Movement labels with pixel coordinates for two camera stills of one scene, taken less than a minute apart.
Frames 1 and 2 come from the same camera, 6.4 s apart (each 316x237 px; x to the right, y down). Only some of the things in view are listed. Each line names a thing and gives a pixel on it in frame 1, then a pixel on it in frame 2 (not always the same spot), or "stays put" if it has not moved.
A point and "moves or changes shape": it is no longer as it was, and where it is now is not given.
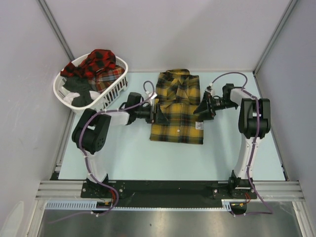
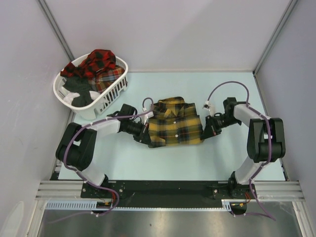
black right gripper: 204,107 → 209,132
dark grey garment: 83,86 stays put
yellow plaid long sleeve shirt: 178,95 moves or changes shape
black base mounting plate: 168,193 stays put
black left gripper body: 147,113 → 138,130
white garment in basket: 69,97 stays put
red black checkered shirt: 96,60 stays put
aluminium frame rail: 61,190 stays put
